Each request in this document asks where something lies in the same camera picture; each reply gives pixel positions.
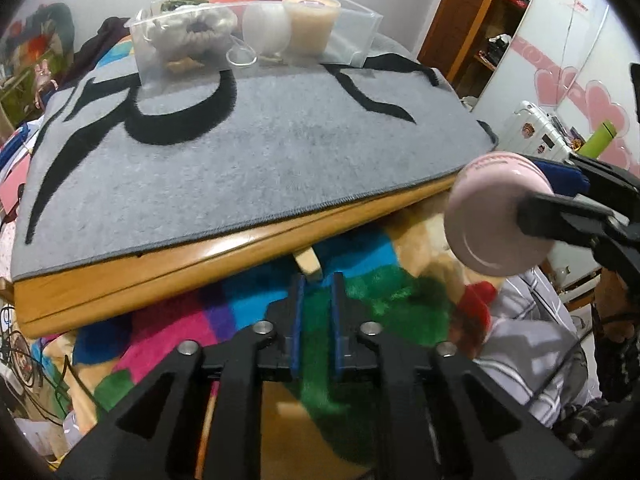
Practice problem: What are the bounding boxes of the person's leg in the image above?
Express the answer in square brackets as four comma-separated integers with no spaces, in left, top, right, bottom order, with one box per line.
[475,270,601,431]

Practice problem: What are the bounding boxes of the pink rabbit toy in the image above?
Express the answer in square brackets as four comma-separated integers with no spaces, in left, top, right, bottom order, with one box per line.
[32,57,62,107]

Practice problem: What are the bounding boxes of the dark cloth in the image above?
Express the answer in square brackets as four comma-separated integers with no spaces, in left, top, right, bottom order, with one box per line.
[65,17,133,81]

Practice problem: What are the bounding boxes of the colourful printed blanket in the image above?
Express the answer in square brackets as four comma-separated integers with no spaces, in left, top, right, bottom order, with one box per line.
[30,35,501,480]

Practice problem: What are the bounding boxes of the round white powder container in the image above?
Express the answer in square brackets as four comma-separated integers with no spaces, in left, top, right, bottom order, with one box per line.
[242,2,292,56]

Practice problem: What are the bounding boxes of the blue pouch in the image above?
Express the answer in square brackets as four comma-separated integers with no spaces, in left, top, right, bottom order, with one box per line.
[0,127,31,171]

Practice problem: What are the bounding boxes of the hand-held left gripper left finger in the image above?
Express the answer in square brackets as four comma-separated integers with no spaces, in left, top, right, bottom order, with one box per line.
[50,274,307,480]

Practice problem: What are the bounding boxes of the green thermos bottle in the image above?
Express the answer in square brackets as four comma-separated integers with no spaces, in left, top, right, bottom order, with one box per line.
[577,120,619,159]

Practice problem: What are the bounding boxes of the pink round device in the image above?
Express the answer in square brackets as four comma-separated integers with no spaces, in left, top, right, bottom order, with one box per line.
[444,151,556,277]

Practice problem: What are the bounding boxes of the pink card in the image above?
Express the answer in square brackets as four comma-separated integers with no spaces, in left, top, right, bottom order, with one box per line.
[0,162,27,217]

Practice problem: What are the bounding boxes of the person's right hand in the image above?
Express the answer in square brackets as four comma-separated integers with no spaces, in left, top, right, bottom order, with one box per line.
[597,269,640,329]

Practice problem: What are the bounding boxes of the grey black-patterned mat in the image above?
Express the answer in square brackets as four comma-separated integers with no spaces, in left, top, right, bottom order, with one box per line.
[11,32,498,281]

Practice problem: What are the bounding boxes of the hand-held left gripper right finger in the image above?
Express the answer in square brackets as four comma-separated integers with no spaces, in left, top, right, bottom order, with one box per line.
[330,271,586,480]

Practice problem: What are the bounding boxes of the black cable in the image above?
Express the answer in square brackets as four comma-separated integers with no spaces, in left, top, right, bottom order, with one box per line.
[0,305,71,426]

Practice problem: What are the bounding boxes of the white wardrobe pink hearts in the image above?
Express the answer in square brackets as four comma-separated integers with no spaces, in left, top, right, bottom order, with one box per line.
[470,0,640,291]

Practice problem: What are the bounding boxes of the wooden cabinet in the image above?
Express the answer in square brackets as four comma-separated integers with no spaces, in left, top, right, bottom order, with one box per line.
[417,0,546,98]

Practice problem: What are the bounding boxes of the clear plastic storage bin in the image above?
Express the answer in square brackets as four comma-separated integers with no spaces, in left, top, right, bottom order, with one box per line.
[124,0,385,88]

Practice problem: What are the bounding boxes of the white ribbed suitcase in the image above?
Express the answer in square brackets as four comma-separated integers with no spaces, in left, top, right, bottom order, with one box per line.
[492,100,573,161]

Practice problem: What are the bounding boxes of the wooden table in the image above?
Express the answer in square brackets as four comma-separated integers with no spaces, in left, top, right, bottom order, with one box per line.
[12,172,461,338]

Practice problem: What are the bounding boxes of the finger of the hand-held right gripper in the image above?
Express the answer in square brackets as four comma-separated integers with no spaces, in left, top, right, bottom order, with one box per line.
[516,191,622,249]
[526,153,617,197]

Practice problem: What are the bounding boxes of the cream plastic tub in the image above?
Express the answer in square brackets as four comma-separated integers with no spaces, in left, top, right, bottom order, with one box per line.
[282,0,342,55]

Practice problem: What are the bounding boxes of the grey-green neck pillow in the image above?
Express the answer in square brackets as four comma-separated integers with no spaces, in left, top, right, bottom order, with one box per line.
[27,2,76,61]

